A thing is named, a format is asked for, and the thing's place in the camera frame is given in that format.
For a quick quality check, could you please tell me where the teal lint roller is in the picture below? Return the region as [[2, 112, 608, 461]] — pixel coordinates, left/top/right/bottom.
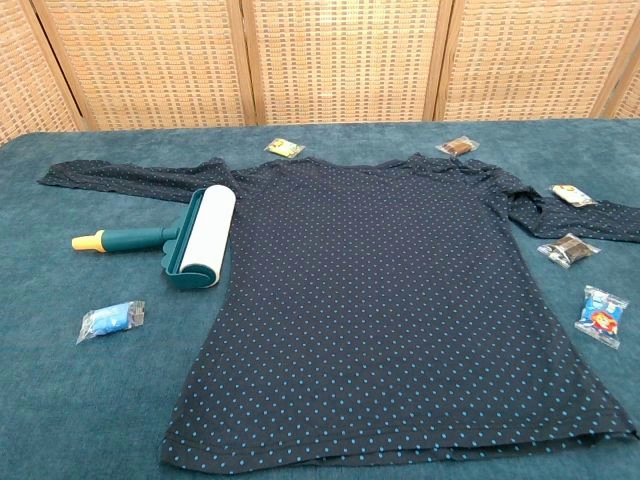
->
[[71, 184, 237, 291]]

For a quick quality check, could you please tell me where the navy polka dot shirt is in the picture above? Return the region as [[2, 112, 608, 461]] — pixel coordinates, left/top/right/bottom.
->
[[37, 153, 640, 475]]

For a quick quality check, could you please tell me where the yellow snack packet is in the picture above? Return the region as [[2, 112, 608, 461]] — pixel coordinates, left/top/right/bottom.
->
[[264, 137, 307, 160]]

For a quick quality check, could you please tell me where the woven wooden folding screen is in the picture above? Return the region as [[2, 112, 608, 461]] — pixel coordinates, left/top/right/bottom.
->
[[0, 0, 640, 146]]

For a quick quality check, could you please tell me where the dark brown snack packet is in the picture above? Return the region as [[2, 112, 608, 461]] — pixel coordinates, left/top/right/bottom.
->
[[537, 232, 602, 270]]

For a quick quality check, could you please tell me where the white orange snack packet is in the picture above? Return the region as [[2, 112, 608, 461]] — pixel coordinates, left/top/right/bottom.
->
[[549, 183, 599, 209]]

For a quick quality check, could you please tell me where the blue cartoon snack packet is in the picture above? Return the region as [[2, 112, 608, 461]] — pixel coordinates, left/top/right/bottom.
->
[[573, 285, 629, 350]]

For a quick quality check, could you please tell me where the teal table cover cloth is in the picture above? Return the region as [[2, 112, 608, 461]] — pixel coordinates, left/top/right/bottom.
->
[[0, 118, 640, 480]]

